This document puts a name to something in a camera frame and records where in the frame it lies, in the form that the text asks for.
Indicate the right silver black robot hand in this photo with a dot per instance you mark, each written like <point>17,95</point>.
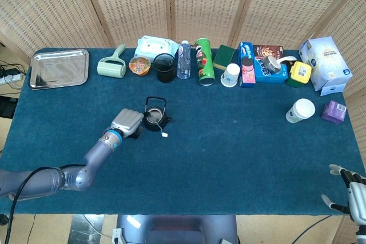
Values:
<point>358,201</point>

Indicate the black cast iron teapot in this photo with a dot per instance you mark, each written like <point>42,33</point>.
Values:
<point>150,126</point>

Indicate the white coffee cup with lid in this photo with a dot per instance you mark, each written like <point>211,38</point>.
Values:
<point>301,110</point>

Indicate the blue pink cookie box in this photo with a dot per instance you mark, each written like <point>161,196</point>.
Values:
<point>247,67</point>

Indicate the grey robot torso base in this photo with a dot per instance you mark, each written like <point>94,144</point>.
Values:
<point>177,229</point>

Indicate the black device on floor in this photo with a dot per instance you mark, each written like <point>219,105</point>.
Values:
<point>7,107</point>

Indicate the black power adapter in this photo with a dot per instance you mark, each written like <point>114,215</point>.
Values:
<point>11,72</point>

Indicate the blue table cloth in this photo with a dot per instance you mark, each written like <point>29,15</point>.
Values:
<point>214,169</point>

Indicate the white paper cup blue flower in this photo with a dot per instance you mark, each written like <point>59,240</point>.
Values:
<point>230,76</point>

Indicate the white power strip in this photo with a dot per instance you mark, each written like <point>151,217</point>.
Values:
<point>11,79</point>

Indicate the clear plastic water bottle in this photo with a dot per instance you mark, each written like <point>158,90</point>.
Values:
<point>183,62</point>

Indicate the yellow green lidded container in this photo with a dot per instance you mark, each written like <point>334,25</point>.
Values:
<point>299,74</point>

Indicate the dark brown cookie box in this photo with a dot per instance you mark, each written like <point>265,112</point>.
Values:
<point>268,50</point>

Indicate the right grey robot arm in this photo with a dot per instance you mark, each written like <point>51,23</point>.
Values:
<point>361,234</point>

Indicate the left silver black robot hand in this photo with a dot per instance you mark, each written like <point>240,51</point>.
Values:
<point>127,119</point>

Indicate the small purple box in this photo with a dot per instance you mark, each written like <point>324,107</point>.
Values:
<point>334,112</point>

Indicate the orange jelly cup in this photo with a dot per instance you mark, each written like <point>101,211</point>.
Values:
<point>139,65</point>

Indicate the green chips can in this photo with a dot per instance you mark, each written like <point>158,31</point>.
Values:
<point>204,64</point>

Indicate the blue biscuit box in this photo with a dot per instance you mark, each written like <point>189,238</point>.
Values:
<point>271,76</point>

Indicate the large white tissue box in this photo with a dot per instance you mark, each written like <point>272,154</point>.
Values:
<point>326,61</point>

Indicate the stainless steel tray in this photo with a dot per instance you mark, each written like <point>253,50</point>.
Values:
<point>58,68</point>

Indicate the pale green lint roller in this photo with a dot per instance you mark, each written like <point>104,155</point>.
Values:
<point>111,68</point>

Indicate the black mesh pen holder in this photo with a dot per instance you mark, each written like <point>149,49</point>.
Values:
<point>165,71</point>

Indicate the green yellow sponge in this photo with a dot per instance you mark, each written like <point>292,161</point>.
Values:
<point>224,56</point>

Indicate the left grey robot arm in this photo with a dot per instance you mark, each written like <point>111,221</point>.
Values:
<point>80,178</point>

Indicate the white wet wipes pack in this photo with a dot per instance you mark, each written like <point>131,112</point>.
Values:
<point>154,45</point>

